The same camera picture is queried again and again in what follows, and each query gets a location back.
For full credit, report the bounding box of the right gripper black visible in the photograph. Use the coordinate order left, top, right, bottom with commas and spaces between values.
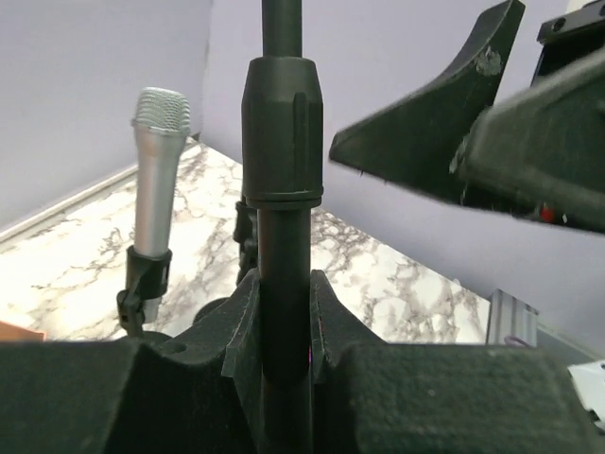
450, 0, 604, 232

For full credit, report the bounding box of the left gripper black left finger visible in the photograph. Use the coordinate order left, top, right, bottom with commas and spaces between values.
1, 272, 259, 453

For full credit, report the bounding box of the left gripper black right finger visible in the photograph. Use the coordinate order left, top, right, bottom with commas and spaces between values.
310, 271, 604, 453

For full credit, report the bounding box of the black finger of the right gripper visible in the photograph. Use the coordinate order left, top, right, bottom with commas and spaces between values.
329, 1, 525, 203

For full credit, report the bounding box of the black microphone stand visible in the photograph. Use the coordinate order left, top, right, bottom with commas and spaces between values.
233, 199, 258, 285
241, 0, 323, 453
116, 246, 172, 345

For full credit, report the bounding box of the silver microphone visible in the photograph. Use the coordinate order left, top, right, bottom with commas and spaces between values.
130, 86, 193, 325

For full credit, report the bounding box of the peach plastic file organizer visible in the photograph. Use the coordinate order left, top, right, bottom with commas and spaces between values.
0, 321, 46, 342

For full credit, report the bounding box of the aluminium frame rail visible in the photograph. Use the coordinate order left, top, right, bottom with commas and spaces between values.
485, 288, 605, 360

